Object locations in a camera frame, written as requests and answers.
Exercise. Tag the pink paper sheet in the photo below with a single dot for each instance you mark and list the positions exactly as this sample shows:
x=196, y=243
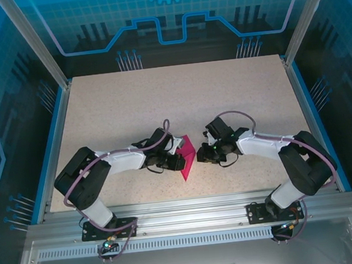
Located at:
x=189, y=149

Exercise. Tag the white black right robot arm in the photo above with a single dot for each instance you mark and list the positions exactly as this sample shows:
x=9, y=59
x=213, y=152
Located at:
x=259, y=148

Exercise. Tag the aluminium mounting beam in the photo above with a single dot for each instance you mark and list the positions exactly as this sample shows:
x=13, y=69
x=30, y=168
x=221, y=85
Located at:
x=191, y=215

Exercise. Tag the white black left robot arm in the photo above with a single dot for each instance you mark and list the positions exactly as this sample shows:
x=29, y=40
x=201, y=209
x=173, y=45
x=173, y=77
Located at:
x=125, y=161

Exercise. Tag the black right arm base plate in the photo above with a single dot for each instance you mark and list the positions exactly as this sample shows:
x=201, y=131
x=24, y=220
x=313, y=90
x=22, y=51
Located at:
x=254, y=213

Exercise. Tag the aluminium frame post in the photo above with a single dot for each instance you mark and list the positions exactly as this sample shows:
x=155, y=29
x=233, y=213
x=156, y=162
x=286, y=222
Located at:
x=40, y=48
x=303, y=14

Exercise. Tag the grey metal tray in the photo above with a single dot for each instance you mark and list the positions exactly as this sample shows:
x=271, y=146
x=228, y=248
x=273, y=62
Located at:
x=189, y=263

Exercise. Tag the aluminium side rail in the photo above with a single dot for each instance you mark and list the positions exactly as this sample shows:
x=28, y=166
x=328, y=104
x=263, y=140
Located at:
x=57, y=150
x=311, y=124

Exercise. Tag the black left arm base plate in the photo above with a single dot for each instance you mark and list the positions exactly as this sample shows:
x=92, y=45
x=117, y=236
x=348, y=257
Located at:
x=85, y=235

